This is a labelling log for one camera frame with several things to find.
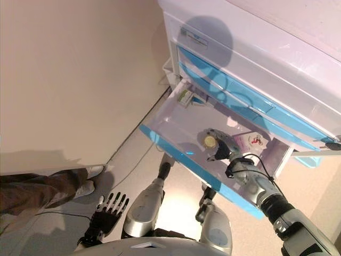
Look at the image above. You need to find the white shoe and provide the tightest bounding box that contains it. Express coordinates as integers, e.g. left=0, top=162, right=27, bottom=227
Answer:
left=76, top=180, right=96, bottom=199
left=85, top=165, right=106, bottom=179

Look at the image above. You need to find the green white medicine box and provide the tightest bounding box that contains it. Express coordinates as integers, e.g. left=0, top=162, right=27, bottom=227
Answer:
left=177, top=89, right=194, bottom=106

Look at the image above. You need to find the pink white medicine packet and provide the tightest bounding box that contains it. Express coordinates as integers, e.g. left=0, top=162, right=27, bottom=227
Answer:
left=231, top=130, right=270, bottom=155

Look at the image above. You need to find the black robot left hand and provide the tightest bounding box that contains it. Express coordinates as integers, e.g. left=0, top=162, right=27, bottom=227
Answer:
left=84, top=191, right=130, bottom=242

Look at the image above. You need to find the amber medicine bottle yellow lid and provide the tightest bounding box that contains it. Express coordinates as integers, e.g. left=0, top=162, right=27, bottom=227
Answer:
left=197, top=129, right=222, bottom=150

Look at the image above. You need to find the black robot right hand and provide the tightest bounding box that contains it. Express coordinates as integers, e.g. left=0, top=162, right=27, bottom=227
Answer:
left=197, top=128, right=240, bottom=162

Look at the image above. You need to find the bystander person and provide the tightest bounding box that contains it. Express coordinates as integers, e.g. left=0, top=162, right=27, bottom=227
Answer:
left=0, top=165, right=106, bottom=222

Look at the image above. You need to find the blue handled cart drawer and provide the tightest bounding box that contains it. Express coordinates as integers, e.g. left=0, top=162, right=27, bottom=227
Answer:
left=176, top=45, right=337, bottom=142
left=138, top=79, right=294, bottom=221
left=177, top=60, right=320, bottom=152

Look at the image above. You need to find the white cart side bin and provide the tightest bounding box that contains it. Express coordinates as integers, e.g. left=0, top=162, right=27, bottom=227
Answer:
left=162, top=58, right=176, bottom=83

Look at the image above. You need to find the white blue medicine box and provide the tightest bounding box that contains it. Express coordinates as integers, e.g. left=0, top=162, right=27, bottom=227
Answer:
left=193, top=90, right=211, bottom=105

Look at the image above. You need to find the grey robot torso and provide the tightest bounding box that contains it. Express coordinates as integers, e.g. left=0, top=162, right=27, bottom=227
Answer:
left=77, top=234, right=232, bottom=256

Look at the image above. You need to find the white medical cart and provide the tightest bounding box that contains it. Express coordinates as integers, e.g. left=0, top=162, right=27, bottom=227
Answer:
left=156, top=0, right=341, bottom=222

